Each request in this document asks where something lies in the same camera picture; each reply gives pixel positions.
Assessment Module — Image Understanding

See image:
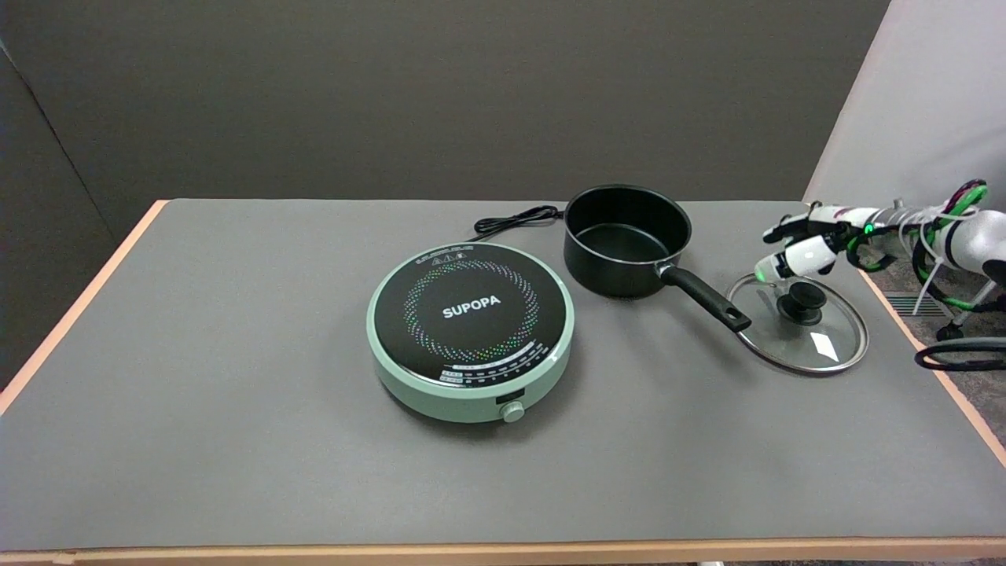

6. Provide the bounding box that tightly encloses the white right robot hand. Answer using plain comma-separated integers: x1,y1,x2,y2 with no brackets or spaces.
754,201,879,284

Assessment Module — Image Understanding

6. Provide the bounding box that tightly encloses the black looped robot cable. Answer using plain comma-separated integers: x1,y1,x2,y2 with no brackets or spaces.
914,337,1006,372

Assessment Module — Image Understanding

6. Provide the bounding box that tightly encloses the metal stand with caster wheel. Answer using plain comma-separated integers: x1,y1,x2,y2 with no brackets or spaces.
935,281,1006,341

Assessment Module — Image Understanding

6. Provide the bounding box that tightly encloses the glass pot lid black knob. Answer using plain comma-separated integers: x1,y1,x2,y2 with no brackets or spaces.
725,270,869,375

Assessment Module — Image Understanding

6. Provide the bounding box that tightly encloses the black saucepan with handle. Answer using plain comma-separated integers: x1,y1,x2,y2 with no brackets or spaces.
564,185,752,333

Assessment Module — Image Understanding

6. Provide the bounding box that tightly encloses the green round induction cooker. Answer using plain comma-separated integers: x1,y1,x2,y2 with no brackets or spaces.
366,242,575,425

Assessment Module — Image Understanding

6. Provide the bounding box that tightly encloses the black cooker power cord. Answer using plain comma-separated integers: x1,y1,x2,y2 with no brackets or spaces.
468,205,567,242

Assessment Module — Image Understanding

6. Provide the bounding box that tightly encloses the floor vent grille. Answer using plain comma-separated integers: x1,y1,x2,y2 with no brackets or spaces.
885,292,945,318

